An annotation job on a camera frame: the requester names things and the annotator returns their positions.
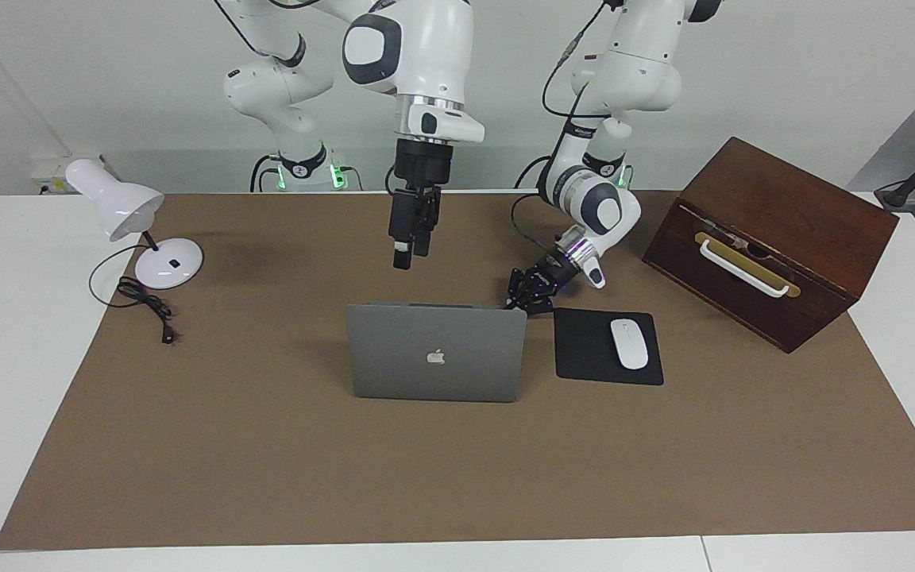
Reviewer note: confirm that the white computer mouse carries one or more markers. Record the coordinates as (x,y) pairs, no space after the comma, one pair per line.
(629,343)

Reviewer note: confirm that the brown table mat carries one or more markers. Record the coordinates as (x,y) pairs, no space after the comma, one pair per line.
(426,477)

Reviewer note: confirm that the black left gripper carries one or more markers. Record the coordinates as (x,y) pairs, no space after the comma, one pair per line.
(557,272)

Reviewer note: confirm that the silver grey laptop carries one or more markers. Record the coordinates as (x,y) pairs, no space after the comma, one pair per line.
(435,357)

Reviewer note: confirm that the white desk lamp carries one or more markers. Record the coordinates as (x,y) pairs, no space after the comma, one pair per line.
(120,206)

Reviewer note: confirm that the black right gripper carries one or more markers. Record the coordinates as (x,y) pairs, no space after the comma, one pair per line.
(423,163)

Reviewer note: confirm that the white wall power socket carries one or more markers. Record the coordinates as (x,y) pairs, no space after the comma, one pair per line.
(48,171)

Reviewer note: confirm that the dark brown wooden box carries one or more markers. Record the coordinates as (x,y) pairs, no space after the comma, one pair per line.
(791,214)

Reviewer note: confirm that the black mouse pad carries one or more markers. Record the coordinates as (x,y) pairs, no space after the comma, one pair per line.
(584,349)

